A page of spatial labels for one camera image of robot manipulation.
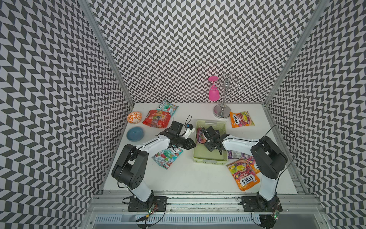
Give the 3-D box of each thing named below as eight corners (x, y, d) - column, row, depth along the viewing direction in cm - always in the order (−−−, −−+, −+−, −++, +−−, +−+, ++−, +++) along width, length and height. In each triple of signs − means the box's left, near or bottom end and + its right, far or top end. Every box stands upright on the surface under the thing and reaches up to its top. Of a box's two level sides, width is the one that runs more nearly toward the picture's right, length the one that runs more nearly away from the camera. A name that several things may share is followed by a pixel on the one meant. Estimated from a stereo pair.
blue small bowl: (127, 140, 98) (124, 137, 95) (130, 130, 104) (128, 126, 101) (142, 140, 98) (140, 137, 95) (145, 130, 104) (143, 126, 101)
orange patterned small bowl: (126, 124, 107) (125, 121, 104) (130, 114, 113) (128, 111, 110) (140, 124, 107) (139, 121, 104) (143, 114, 113) (142, 111, 110)
